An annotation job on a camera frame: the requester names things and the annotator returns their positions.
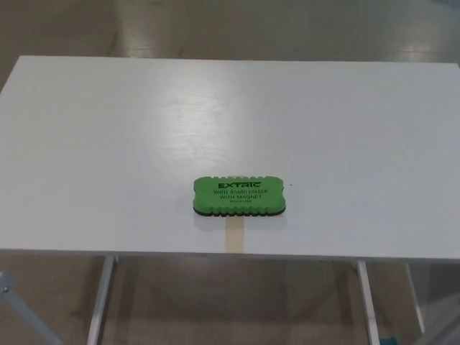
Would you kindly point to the green whiteboard eraser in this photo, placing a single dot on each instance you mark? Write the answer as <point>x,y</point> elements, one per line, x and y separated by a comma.
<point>237,197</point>

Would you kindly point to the white table leg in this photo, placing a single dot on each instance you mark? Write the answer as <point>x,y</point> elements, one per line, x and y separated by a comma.
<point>415,298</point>
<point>102,298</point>
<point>366,298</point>

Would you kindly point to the small teal object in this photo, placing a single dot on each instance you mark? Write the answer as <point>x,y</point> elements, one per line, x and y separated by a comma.
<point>388,341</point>

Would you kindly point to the blue-grey metal stand bar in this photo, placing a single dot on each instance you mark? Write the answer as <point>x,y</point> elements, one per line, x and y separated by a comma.
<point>21,312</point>

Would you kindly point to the grey metal stand bar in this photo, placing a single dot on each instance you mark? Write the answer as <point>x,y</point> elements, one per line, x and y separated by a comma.
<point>445,323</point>

